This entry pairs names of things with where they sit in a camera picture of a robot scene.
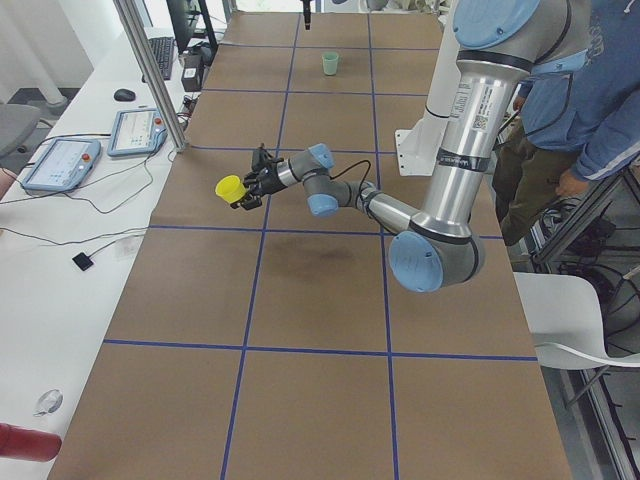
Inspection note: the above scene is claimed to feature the teach pendant tablet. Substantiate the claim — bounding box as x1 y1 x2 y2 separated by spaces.
21 138 102 193
107 108 167 157

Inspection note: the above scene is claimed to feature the red cylinder bottle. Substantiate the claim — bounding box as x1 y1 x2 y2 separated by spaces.
1 423 62 462

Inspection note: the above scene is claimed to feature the white plastic chair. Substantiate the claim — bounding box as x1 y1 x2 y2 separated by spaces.
514 272 639 370

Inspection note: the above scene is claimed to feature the person in blue hoodie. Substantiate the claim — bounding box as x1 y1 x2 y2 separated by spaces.
492 1 639 246

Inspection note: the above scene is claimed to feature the brown paper table mat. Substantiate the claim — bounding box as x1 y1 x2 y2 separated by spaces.
51 13 571 479

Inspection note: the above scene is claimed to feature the small black square device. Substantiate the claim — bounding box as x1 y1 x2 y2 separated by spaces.
72 252 94 271

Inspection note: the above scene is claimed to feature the black keyboard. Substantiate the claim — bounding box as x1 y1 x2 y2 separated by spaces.
148 37 176 80

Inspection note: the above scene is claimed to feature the green plastic cup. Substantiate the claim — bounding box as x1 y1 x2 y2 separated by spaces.
321 51 340 76

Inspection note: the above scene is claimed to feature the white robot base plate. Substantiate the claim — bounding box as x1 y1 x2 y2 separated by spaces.
395 124 442 176

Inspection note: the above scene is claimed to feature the far teach pendant tablet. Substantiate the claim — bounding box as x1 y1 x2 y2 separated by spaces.
107 108 167 157

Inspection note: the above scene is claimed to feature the black power adapter box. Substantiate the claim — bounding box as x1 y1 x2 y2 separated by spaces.
181 54 204 93

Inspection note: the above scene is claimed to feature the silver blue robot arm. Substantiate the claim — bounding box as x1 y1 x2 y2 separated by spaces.
215 1 591 293

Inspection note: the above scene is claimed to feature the yellow plastic cup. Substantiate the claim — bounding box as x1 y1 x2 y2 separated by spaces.
214 175 247 205

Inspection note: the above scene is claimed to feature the black computer mouse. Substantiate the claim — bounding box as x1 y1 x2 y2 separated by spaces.
113 88 136 102

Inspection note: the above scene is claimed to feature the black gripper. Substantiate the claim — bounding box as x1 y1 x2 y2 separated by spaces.
230 144 290 210

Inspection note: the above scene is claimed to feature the grey aluminium frame post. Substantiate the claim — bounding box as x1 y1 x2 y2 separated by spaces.
113 0 187 152

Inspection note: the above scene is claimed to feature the near teach pendant tablet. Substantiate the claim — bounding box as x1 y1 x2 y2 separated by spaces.
21 138 102 193

